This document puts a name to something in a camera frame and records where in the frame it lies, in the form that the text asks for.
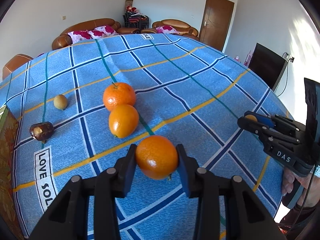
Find black television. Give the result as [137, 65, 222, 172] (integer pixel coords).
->
[247, 43, 287, 92]

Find blue plaid tablecloth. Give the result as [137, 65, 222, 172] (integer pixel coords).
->
[0, 33, 297, 240]

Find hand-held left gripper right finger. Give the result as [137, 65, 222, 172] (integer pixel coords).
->
[176, 144, 285, 240]

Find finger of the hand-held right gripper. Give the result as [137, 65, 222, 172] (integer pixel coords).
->
[237, 116, 272, 141]
[253, 114, 276, 128]

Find long brown leather sofa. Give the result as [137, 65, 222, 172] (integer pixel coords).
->
[52, 18, 140, 50]

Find small yellow fruit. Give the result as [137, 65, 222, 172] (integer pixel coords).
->
[53, 94, 68, 111]

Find stacked dark chairs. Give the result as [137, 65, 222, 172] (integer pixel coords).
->
[122, 11, 150, 29]

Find pink floral pillow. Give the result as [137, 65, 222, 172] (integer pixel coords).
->
[87, 26, 117, 39]
[156, 25, 179, 35]
[68, 30, 92, 44]

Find broken brown fruit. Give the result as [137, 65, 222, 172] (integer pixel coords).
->
[29, 122, 54, 142]

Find gold tin tray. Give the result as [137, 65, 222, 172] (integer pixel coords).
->
[0, 106, 25, 240]

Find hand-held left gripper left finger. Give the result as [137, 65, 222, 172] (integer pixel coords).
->
[29, 144, 138, 240]

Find brown wooden door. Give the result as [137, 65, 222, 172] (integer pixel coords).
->
[199, 0, 235, 52]

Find person's right hand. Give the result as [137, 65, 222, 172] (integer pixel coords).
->
[280, 166, 320, 208]

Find brown leather armchair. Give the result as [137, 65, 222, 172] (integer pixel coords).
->
[142, 19, 200, 42]
[2, 54, 34, 80]

